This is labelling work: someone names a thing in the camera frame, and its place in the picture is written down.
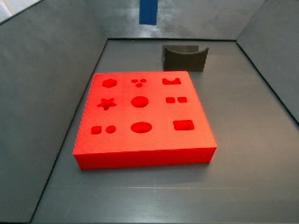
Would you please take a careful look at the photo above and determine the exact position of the red shape sorting board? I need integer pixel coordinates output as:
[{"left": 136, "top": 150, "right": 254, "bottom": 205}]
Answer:
[{"left": 72, "top": 71, "right": 217, "bottom": 170}]

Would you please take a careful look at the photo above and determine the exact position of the black curved holder stand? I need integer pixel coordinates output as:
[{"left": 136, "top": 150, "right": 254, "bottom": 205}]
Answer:
[{"left": 162, "top": 45, "right": 209, "bottom": 72}]

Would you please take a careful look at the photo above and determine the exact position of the blue rectangular peg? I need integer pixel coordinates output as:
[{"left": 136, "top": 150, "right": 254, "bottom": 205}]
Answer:
[{"left": 138, "top": 0, "right": 157, "bottom": 25}]

